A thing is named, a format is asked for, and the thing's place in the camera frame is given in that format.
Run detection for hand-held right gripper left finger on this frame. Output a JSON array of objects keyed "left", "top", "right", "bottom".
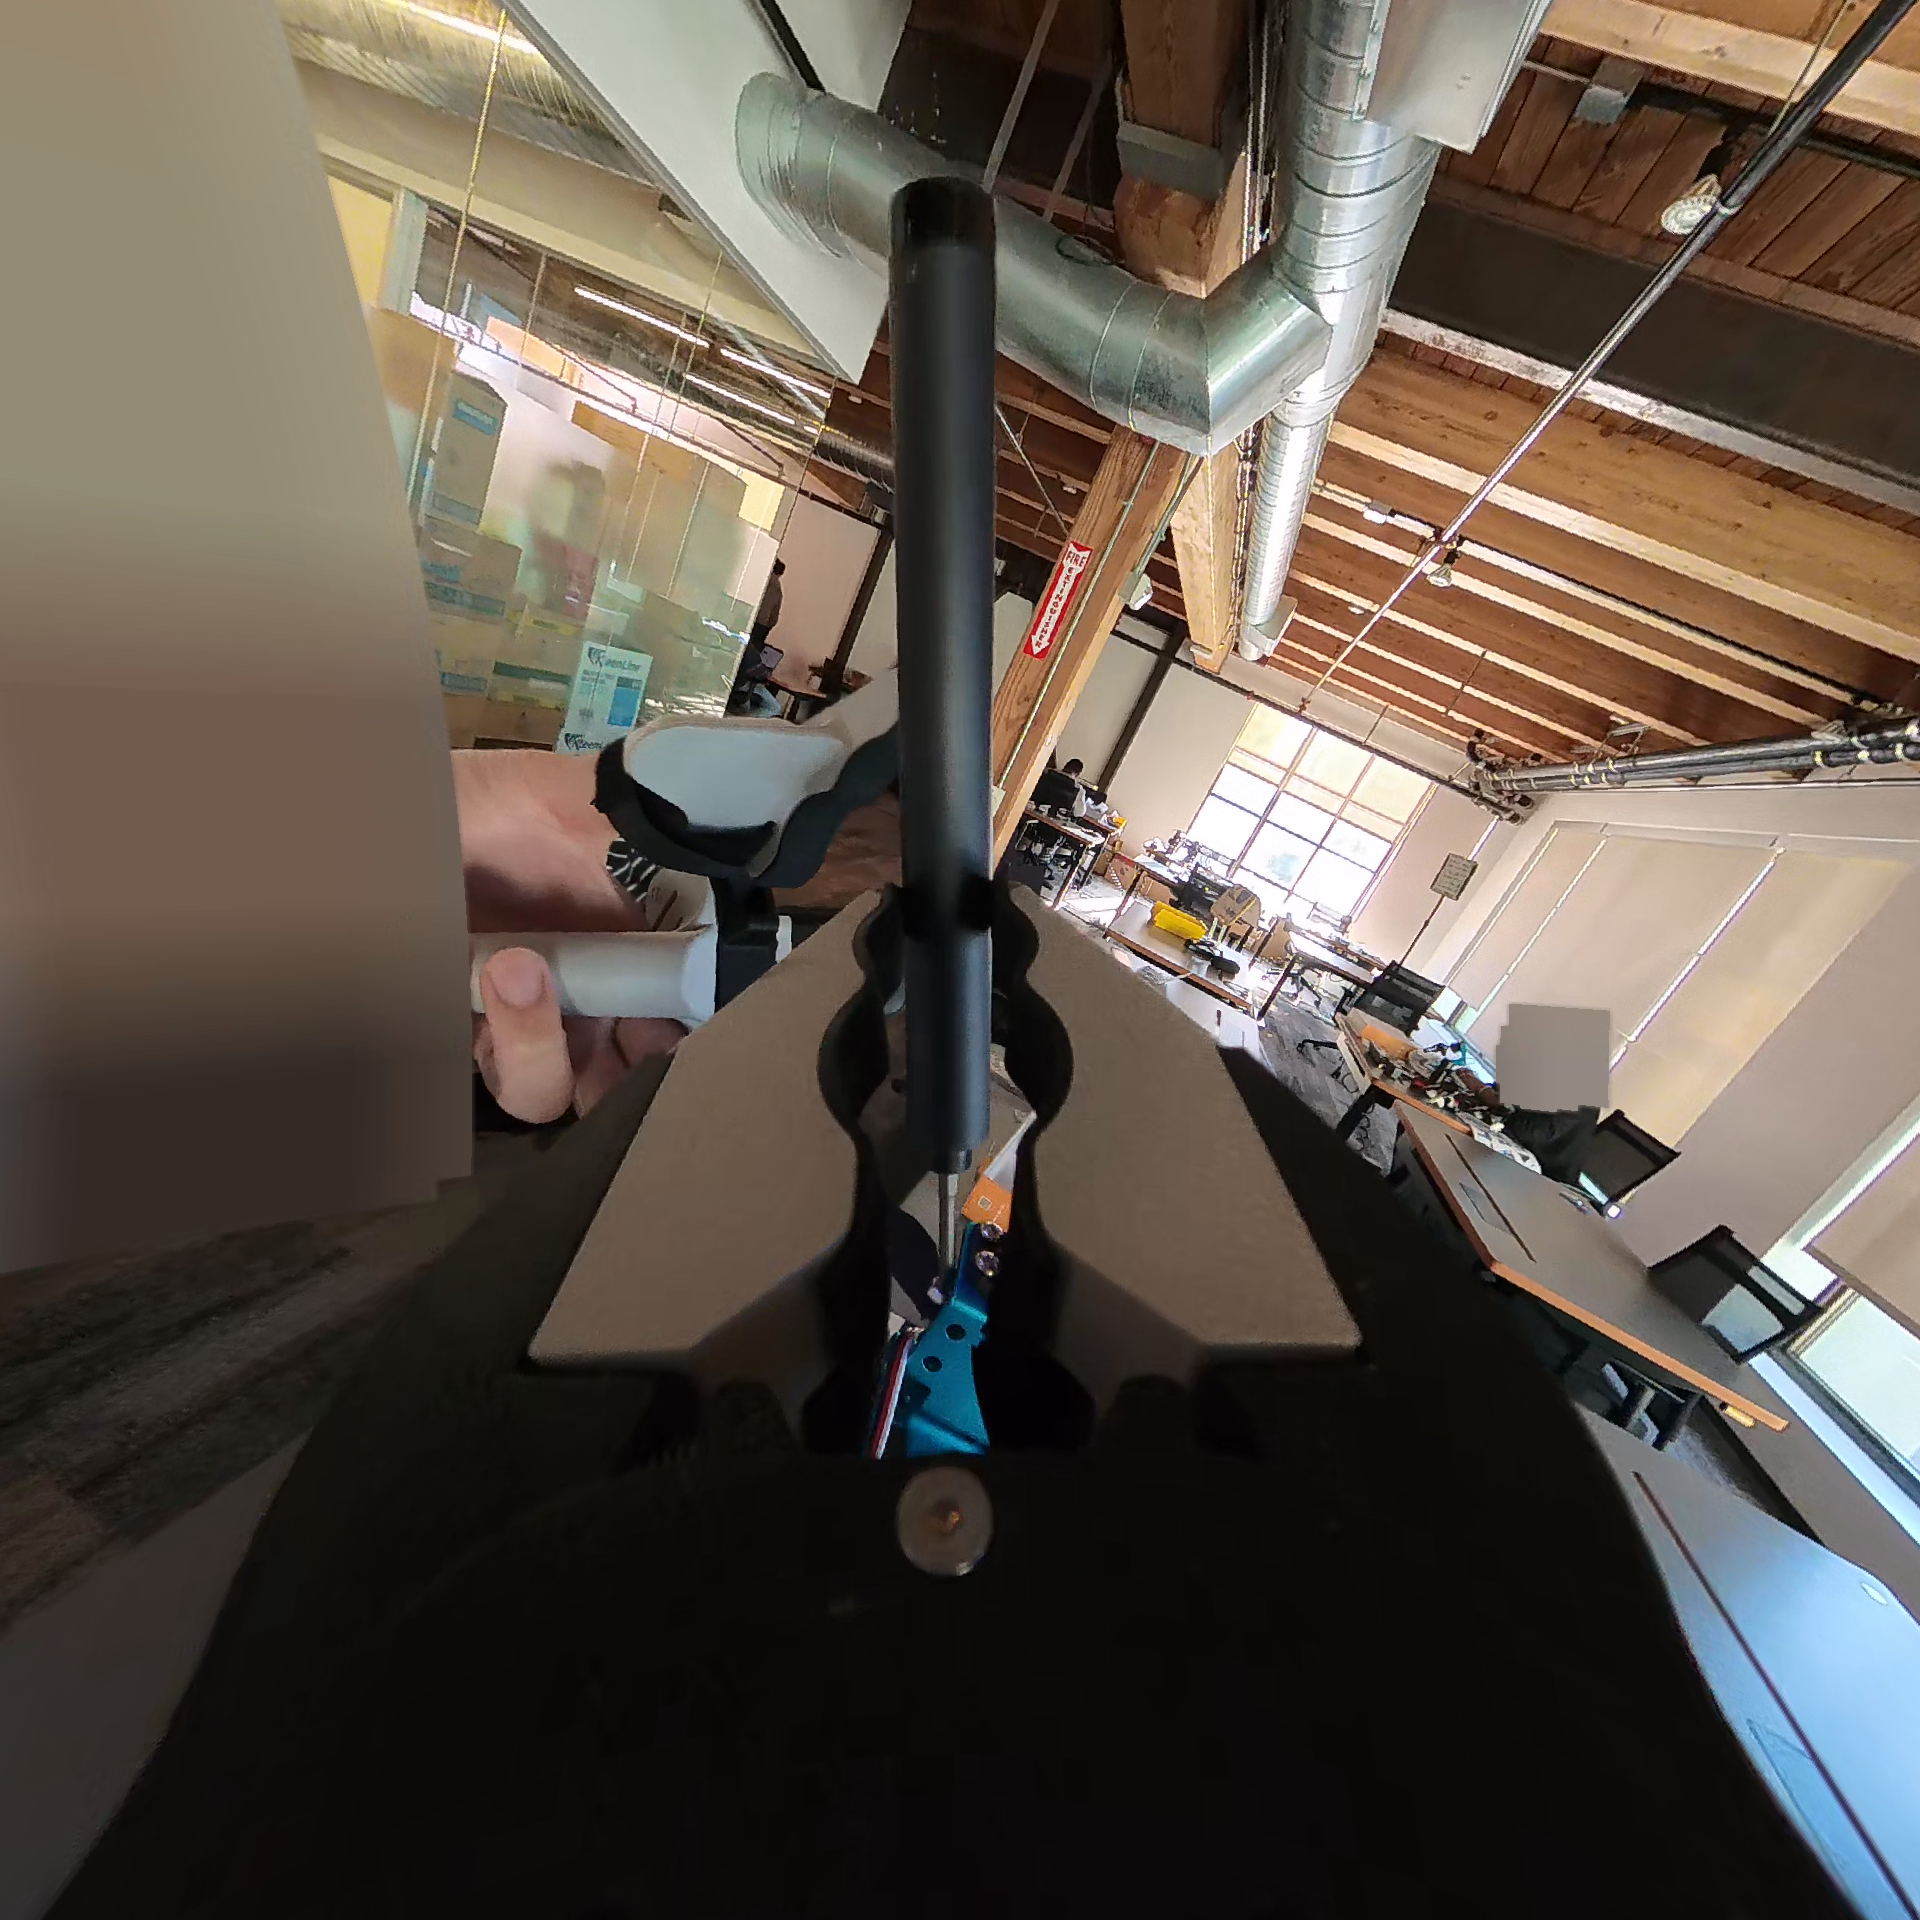
[{"left": 527, "top": 885, "right": 917, "bottom": 1403}]

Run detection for stack of cardboard boxes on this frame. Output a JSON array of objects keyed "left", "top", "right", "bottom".
[{"left": 367, "top": 299, "right": 752, "bottom": 752}]

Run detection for silver metal air duct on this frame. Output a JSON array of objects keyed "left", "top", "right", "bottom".
[{"left": 732, "top": 0, "right": 1555, "bottom": 665}]

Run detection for large paned window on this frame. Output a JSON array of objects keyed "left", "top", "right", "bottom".
[{"left": 1191, "top": 702, "right": 1449, "bottom": 917}]

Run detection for white roller blinds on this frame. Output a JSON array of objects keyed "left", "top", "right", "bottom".
[{"left": 1476, "top": 826, "right": 1920, "bottom": 1142}]

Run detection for black soldering iron tool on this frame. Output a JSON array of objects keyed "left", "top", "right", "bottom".
[{"left": 887, "top": 177, "right": 998, "bottom": 1278}]

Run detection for red white hanging sign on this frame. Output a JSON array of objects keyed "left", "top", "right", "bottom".
[{"left": 1023, "top": 539, "right": 1095, "bottom": 664}]

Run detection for blue toy robot arm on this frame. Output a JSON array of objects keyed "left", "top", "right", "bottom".
[{"left": 861, "top": 1117, "right": 1044, "bottom": 1461}]

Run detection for long wooden work table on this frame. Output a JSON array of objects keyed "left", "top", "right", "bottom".
[{"left": 1102, "top": 892, "right": 1277, "bottom": 1021}]

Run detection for grey desk with red line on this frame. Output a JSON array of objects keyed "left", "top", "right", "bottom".
[{"left": 1590, "top": 1410, "right": 1920, "bottom": 1920}]

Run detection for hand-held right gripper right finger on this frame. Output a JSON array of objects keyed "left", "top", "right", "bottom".
[{"left": 983, "top": 878, "right": 1367, "bottom": 1397}]

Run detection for person's left hand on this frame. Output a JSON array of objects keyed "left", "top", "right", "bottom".
[{"left": 449, "top": 748, "right": 704, "bottom": 1130}]

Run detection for white ceiling panel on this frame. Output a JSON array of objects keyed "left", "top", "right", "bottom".
[
  {"left": 503, "top": 0, "right": 910, "bottom": 384},
  {"left": 1365, "top": 0, "right": 1555, "bottom": 154}
]

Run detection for thin black ceiling pipe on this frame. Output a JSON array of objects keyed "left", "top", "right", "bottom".
[{"left": 1296, "top": 0, "right": 1920, "bottom": 713}]

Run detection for grey desk with wooden edge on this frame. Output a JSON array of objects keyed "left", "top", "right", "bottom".
[{"left": 1388, "top": 1110, "right": 1793, "bottom": 1434}]

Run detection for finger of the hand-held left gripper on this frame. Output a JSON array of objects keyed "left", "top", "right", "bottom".
[{"left": 595, "top": 712, "right": 905, "bottom": 888}]

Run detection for bundle of metal ceiling pipes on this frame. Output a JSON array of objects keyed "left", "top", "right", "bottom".
[{"left": 1469, "top": 718, "right": 1920, "bottom": 818}]

